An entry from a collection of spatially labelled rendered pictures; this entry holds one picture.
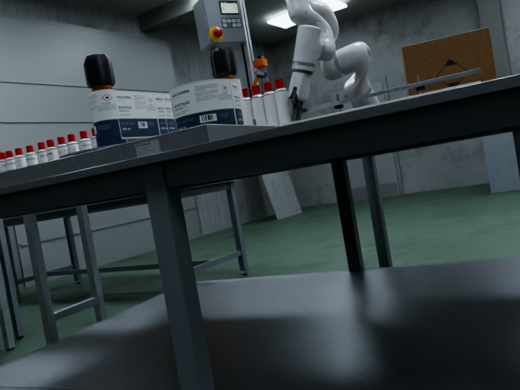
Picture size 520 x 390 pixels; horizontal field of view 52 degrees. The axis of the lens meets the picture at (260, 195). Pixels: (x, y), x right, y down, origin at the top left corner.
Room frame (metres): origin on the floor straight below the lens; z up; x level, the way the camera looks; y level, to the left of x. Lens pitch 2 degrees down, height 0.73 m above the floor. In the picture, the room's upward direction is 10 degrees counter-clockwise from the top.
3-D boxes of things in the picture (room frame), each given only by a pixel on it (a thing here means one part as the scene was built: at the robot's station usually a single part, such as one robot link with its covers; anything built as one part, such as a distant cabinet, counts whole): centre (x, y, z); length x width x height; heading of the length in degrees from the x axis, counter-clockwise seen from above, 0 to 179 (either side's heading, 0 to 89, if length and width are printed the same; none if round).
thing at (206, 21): (2.18, 0.04, 1.38); 0.17 x 0.10 x 0.19; 118
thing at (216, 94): (1.56, 0.11, 0.95); 0.20 x 0.20 x 0.14
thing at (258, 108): (2.04, -0.05, 0.98); 0.05 x 0.05 x 0.20
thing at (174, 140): (1.72, 0.30, 0.86); 0.80 x 0.67 x 0.05; 63
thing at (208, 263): (4.47, 1.27, 0.39); 2.20 x 0.80 x 0.78; 57
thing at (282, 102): (1.99, -0.14, 0.98); 0.05 x 0.05 x 0.20
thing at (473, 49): (2.03, -0.78, 0.99); 0.30 x 0.24 x 0.27; 74
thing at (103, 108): (1.60, 0.41, 1.04); 0.09 x 0.09 x 0.29
